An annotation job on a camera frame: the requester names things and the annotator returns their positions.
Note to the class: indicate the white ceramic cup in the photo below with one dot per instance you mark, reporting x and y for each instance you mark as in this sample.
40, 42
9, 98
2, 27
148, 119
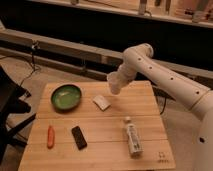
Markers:
114, 83

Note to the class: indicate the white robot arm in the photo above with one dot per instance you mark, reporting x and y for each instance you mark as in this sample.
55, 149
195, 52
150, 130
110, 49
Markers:
194, 96

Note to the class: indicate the green ceramic bowl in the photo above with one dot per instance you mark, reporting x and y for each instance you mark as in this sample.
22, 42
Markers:
66, 97

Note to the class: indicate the black rectangular phone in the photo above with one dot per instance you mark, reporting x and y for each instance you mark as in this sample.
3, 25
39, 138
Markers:
79, 137

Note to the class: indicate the white plastic bottle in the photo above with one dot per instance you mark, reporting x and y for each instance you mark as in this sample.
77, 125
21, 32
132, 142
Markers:
134, 143

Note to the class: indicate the orange carrot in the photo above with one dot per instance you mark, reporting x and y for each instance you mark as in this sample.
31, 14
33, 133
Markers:
50, 137

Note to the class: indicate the black chair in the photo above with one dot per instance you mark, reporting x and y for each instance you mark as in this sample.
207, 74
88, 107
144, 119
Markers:
10, 93

